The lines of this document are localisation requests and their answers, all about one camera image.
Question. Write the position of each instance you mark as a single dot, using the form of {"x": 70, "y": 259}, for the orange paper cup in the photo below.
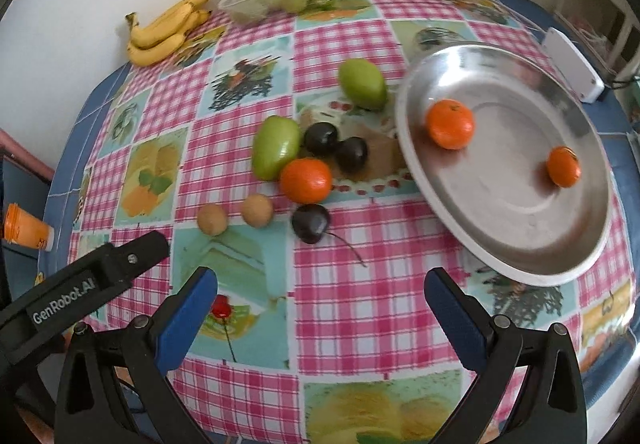
{"x": 25, "y": 229}

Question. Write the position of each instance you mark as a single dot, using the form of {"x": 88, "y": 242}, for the green mango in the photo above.
{"x": 275, "y": 146}
{"x": 364, "y": 85}

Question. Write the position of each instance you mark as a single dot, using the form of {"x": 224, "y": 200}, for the white wooden shelf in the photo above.
{"x": 607, "y": 9}

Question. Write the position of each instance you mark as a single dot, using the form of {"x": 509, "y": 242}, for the dark plum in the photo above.
{"x": 320, "y": 138}
{"x": 351, "y": 154}

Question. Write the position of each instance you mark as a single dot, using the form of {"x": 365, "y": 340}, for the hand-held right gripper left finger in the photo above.
{"x": 187, "y": 319}

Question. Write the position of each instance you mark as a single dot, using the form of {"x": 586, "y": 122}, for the pink checked printed tablecloth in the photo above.
{"x": 350, "y": 299}

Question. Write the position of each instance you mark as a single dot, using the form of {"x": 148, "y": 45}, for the small orange tangerine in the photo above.
{"x": 564, "y": 166}

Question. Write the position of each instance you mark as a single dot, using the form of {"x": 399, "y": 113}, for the brown longan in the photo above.
{"x": 257, "y": 210}
{"x": 211, "y": 219}

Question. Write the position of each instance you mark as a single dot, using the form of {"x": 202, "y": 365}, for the white plastic device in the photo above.
{"x": 570, "y": 59}

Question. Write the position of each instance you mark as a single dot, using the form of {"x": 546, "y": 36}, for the dark red cherry with stem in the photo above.
{"x": 310, "y": 223}

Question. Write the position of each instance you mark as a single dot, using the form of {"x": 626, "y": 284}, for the round metal plate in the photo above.
{"x": 500, "y": 204}

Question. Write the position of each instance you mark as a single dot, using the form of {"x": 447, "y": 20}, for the large orange tangerine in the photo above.
{"x": 450, "y": 124}

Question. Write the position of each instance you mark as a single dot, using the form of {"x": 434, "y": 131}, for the pink wooden bar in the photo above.
{"x": 22, "y": 151}

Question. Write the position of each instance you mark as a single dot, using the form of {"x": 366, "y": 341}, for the bunch of yellow bananas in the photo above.
{"x": 155, "y": 51}

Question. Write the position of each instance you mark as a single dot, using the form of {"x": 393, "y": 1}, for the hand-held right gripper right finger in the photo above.
{"x": 452, "y": 319}

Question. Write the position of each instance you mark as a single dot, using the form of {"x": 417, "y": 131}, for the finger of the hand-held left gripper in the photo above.
{"x": 142, "y": 251}

